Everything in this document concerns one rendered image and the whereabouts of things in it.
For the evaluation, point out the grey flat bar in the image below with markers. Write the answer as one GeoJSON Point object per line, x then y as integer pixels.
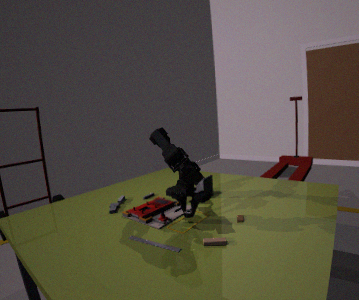
{"type": "Point", "coordinates": [168, 247]}

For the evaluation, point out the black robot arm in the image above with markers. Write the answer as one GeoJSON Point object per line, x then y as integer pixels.
{"type": "Point", "coordinates": [175, 156]}

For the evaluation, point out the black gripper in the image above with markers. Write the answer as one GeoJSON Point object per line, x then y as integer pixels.
{"type": "Point", "coordinates": [202, 196]}

